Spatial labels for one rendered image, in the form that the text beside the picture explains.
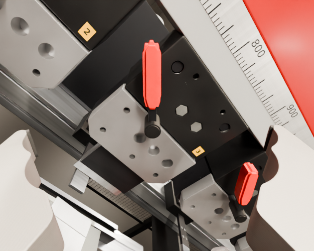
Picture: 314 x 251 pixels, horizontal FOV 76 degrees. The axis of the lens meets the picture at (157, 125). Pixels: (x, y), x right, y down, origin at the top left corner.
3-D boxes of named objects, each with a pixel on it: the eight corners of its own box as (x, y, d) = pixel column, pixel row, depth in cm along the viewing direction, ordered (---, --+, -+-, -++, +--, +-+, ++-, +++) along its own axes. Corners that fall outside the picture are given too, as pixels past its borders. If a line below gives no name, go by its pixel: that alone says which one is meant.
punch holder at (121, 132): (78, 127, 25) (184, 35, 20) (93, 100, 33) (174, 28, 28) (155, 189, 31) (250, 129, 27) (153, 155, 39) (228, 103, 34)
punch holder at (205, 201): (174, 205, 33) (266, 152, 29) (169, 170, 41) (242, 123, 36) (221, 243, 39) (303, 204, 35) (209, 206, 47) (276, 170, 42)
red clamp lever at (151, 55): (162, 43, 17) (161, 139, 22) (159, 37, 21) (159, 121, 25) (141, 43, 17) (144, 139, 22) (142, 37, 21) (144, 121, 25)
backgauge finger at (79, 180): (46, 177, 40) (62, 164, 38) (82, 116, 62) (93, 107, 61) (92, 207, 44) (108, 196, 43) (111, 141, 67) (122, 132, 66)
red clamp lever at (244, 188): (263, 174, 25) (245, 223, 30) (248, 154, 29) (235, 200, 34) (249, 174, 25) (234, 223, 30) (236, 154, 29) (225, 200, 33)
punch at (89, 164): (71, 169, 33) (111, 137, 30) (75, 161, 35) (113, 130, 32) (115, 199, 37) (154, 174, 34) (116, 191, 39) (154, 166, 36)
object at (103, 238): (21, 196, 35) (31, 188, 34) (30, 184, 38) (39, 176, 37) (106, 244, 43) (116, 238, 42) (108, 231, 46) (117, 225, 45)
